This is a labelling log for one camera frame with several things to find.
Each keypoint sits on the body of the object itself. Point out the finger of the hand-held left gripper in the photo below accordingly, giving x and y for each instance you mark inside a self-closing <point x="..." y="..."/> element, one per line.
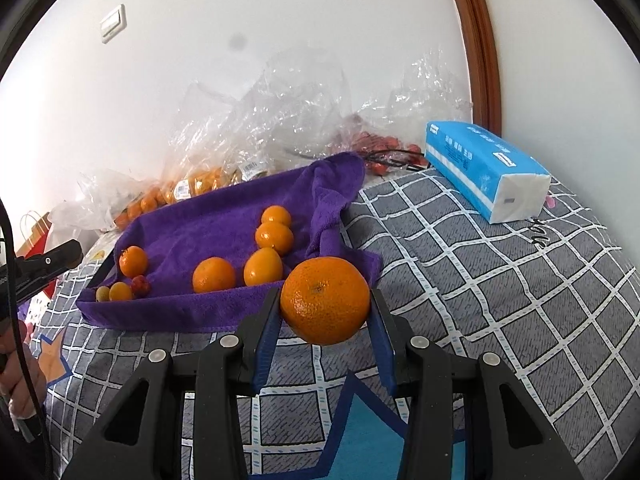
<point x="50" y="260"/>

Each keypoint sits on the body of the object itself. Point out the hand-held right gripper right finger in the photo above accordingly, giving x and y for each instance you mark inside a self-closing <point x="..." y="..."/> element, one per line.
<point x="385" y="350"/>

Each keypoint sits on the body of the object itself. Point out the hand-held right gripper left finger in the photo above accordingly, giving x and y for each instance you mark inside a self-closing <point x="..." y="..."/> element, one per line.
<point x="265" y="345"/>

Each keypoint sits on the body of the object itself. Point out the black tray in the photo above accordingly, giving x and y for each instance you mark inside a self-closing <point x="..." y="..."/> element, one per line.
<point x="105" y="272"/>

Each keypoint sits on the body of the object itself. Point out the small green-brown fruit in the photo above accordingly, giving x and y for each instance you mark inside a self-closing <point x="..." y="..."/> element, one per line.
<point x="103" y="294"/>

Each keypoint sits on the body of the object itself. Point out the large mandarin orange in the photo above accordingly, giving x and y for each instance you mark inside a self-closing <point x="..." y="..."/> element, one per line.
<point x="325" y="300"/>

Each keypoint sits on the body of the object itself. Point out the small yellow-orange kumquat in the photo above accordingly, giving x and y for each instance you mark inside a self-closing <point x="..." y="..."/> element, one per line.
<point x="120" y="291"/>

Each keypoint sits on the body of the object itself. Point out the oval mandarin orange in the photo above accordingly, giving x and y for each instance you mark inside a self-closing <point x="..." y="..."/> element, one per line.
<point x="263" y="266"/>

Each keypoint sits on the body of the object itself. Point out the small red tomato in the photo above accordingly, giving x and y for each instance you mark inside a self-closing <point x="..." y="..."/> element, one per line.
<point x="140" y="285"/>

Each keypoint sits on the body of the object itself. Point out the small mandarin orange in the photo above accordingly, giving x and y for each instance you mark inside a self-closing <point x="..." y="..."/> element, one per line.
<point x="274" y="238"/>
<point x="276" y="214"/>

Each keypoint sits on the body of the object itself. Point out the bag of small yellow fruits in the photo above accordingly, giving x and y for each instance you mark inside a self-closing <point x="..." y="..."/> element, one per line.
<point x="252" y="167"/>

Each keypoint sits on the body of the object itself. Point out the person's left hand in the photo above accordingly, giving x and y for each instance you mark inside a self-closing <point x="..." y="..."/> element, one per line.
<point x="30" y="375"/>

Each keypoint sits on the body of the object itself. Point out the red paper bag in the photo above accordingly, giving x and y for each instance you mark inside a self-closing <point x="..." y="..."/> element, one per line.
<point x="34" y="249"/>

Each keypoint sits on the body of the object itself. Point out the brown paper bag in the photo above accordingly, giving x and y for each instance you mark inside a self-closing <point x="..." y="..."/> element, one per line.
<point x="37" y="227"/>

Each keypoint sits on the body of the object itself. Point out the white plastic bag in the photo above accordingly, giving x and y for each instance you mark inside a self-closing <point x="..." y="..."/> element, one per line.
<point x="70" y="217"/>

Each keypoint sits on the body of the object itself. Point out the fruit-printed cardboard box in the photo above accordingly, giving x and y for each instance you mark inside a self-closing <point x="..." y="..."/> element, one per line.
<point x="100" y="247"/>

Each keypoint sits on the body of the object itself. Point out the bagged mandarin oranges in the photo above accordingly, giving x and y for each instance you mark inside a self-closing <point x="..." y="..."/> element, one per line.
<point x="145" y="205"/>

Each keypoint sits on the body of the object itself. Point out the grey checked star blanket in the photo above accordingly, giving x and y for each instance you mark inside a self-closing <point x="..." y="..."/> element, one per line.
<point x="475" y="270"/>

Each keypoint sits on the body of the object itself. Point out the purple towel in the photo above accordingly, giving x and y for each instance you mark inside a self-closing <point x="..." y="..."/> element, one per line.
<point x="210" y="225"/>

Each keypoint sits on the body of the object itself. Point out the labelled bag mandarin oranges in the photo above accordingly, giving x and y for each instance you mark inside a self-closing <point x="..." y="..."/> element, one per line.
<point x="205" y="182"/>

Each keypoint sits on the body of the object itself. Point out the blue tissue pack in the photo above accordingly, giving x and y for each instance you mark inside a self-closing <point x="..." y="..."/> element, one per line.
<point x="475" y="170"/>

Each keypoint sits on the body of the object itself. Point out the cherry tomatoes on vine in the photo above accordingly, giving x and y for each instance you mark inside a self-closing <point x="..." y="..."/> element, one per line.
<point x="380" y="142"/>

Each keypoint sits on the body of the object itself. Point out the clear plastic bag with label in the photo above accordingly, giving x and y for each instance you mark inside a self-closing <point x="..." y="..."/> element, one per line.
<point x="240" y="110"/>

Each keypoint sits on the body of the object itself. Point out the crumpled clear plastic bag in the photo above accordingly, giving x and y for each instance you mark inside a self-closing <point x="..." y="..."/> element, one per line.
<point x="425" y="90"/>

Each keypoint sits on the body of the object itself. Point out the white light switch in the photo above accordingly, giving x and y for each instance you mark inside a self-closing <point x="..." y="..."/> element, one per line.
<point x="112" y="24"/>

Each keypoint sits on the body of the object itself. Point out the brown wooden door frame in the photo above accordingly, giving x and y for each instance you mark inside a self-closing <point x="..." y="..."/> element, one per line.
<point x="475" y="35"/>

